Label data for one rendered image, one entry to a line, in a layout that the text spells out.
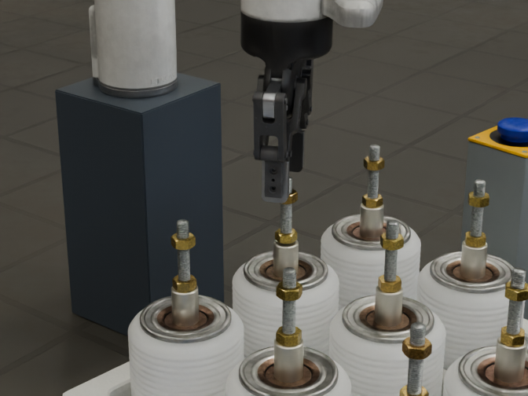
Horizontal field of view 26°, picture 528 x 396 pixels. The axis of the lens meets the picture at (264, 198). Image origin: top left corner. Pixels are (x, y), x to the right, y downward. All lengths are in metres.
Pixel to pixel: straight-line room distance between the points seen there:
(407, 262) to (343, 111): 1.12
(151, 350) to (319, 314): 0.16
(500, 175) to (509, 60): 1.40
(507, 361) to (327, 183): 1.01
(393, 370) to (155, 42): 0.54
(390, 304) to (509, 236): 0.27
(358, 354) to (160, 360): 0.16
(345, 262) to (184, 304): 0.20
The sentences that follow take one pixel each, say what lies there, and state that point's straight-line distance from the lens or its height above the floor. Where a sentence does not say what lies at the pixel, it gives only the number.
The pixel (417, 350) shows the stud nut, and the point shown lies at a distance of 0.77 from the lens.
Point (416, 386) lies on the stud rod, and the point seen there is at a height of 0.30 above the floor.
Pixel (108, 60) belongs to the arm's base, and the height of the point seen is 0.34.
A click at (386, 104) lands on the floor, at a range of 2.23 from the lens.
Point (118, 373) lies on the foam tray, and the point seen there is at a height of 0.18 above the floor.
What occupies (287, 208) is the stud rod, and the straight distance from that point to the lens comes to 0.99.
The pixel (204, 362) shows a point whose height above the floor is 0.24.
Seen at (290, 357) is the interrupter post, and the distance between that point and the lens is 0.86.
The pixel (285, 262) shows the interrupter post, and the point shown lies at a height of 0.27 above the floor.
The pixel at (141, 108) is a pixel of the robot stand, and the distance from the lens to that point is 1.29.
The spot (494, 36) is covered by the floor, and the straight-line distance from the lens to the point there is 2.73.
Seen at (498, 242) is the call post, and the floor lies 0.21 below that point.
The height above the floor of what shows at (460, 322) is 0.23.
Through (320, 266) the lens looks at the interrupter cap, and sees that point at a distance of 1.03.
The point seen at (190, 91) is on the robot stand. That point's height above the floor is 0.30.
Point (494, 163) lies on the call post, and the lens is 1.16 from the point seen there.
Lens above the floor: 0.72
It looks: 24 degrees down
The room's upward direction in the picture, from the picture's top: straight up
